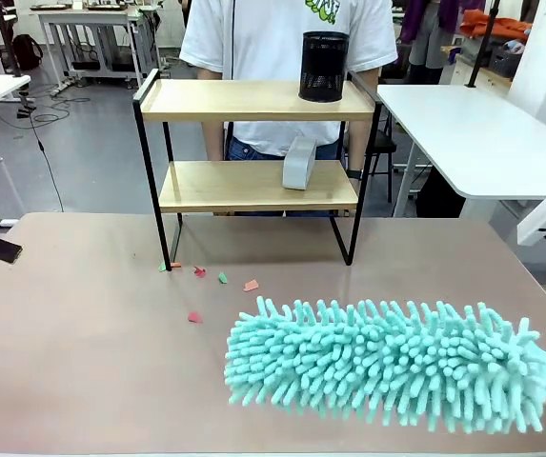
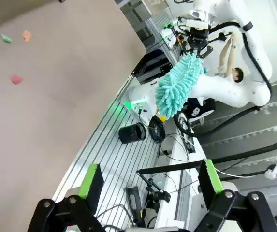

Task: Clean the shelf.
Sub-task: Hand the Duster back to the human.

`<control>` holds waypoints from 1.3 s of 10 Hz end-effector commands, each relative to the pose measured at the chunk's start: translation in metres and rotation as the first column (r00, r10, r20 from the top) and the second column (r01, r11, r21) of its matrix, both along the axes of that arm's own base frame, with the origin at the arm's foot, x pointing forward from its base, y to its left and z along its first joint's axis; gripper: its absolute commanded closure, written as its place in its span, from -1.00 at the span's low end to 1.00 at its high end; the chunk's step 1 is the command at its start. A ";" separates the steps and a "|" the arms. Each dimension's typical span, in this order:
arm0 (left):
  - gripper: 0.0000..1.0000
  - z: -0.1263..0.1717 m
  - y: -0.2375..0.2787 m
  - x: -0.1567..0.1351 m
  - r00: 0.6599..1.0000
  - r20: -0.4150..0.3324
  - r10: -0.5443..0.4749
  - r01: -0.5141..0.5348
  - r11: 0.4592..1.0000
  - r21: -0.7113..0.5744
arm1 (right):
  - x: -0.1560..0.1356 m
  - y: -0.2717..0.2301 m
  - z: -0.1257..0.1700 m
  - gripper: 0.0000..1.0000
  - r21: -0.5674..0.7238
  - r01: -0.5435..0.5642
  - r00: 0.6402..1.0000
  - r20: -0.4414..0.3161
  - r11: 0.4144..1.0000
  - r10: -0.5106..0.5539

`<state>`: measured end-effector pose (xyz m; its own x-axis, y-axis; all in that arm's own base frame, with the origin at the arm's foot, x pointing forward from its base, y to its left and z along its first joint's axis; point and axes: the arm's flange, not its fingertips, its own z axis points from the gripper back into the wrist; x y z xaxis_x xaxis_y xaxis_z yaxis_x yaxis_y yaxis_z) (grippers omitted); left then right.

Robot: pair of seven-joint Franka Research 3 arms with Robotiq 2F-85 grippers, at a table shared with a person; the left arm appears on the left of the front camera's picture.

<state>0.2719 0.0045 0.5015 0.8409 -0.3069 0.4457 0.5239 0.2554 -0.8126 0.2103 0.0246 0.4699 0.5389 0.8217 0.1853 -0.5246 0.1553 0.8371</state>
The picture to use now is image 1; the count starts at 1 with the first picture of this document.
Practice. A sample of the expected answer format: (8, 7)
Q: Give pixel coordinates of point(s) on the dark wrist watch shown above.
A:
(355, 174)

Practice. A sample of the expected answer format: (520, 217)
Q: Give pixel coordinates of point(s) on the white rectangular box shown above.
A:
(296, 173)

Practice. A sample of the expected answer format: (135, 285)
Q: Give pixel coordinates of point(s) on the white workbench with equipment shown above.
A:
(86, 16)

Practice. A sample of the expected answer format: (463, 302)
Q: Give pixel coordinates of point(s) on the black bin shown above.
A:
(441, 195)

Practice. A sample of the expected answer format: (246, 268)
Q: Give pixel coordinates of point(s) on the black backpack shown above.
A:
(27, 52)

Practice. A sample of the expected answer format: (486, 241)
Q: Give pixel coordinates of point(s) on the black mesh pen holder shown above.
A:
(322, 66)

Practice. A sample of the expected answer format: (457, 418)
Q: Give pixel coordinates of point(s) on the purple hanging garment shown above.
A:
(420, 16)

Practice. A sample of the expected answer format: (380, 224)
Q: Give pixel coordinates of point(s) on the person left forearm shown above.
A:
(360, 143)

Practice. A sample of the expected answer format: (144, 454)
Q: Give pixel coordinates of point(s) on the black chair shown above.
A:
(381, 143)

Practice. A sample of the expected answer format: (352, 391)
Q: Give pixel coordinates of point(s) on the two-tier wooden black-frame shelf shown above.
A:
(253, 102)

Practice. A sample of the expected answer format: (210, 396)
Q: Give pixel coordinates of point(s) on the teal chenille duster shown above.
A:
(372, 362)

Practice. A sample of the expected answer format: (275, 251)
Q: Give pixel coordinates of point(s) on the blue jeans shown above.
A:
(244, 150)

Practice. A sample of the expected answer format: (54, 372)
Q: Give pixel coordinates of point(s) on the red paper scrap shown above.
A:
(199, 272)
(195, 317)

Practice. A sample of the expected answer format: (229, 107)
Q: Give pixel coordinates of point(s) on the grey storage basket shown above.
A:
(506, 61)

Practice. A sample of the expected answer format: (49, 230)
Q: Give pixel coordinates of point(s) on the white power strip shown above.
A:
(3, 222)

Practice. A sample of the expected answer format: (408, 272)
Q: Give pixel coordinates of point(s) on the person torso white t-shirt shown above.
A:
(263, 43)

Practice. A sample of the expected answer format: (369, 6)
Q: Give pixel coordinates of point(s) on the large white desk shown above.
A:
(468, 143)

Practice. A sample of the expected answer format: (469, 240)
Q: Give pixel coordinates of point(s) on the black camera pole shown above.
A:
(8, 38)
(484, 43)

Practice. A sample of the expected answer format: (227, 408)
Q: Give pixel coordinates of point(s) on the orange cloth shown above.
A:
(496, 24)

